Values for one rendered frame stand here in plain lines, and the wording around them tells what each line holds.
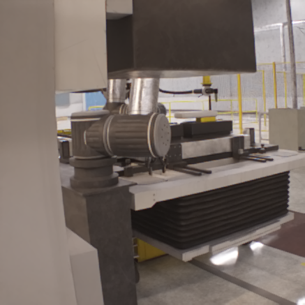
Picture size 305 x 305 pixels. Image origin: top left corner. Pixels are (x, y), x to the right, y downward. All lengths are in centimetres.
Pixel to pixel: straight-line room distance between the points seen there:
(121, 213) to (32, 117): 164
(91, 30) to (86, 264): 21
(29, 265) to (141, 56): 21
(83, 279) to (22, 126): 15
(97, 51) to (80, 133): 152
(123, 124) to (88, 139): 19
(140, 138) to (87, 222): 47
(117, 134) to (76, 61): 143
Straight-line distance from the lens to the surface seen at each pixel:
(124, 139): 174
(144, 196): 201
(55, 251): 34
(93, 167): 185
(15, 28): 32
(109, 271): 200
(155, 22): 38
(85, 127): 184
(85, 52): 34
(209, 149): 281
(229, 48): 44
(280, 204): 287
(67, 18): 34
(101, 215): 188
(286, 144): 728
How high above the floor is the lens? 132
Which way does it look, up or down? 9 degrees down
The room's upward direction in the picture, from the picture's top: 2 degrees counter-clockwise
